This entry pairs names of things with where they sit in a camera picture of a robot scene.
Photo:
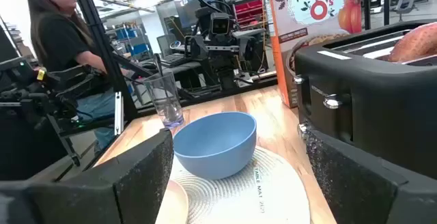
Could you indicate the clear drinking glass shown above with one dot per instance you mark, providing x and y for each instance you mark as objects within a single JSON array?
[{"x": 165, "y": 97}]

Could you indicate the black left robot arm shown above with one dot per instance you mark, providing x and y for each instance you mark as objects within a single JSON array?
[{"x": 226, "y": 73}]

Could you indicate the white aluminium bracket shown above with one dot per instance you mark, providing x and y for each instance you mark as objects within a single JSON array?
[{"x": 119, "y": 114}]

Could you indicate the black table edge frame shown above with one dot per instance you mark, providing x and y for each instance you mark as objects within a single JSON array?
[{"x": 261, "y": 80}]

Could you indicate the black frame post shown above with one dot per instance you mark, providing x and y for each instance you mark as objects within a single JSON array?
[{"x": 99, "y": 39}]

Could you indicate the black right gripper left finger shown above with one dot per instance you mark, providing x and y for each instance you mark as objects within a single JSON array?
[{"x": 129, "y": 183}]

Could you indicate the orange pumpkin cereal box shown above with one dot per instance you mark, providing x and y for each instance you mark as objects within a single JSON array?
[{"x": 307, "y": 46}]

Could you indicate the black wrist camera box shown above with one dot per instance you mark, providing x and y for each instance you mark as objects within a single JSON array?
[{"x": 220, "y": 25}]

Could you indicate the round woven cream placemat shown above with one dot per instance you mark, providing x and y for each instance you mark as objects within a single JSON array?
[{"x": 259, "y": 196}]

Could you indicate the bagel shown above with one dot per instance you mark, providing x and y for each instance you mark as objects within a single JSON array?
[{"x": 416, "y": 43}]

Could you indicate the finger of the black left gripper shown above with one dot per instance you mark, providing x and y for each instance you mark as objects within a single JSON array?
[
  {"x": 246, "y": 46},
  {"x": 196, "y": 48}
]

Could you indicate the pink plate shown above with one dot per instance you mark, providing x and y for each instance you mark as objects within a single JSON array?
[{"x": 174, "y": 205}]

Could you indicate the person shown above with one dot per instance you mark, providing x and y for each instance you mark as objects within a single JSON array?
[{"x": 61, "y": 39}]

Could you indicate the black toaster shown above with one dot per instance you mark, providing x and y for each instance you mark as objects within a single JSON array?
[{"x": 382, "y": 114}]

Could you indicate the blue bowl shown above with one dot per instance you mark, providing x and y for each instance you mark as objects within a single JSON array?
[{"x": 215, "y": 149}]

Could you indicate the blue storage bins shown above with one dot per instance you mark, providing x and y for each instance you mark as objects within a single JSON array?
[{"x": 134, "y": 43}]

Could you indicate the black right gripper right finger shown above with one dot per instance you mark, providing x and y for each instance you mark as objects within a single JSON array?
[{"x": 358, "y": 190}]

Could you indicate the red storage bins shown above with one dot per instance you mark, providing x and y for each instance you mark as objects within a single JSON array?
[{"x": 249, "y": 12}]

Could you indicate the black keyboard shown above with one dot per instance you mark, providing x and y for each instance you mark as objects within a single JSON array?
[{"x": 173, "y": 60}]

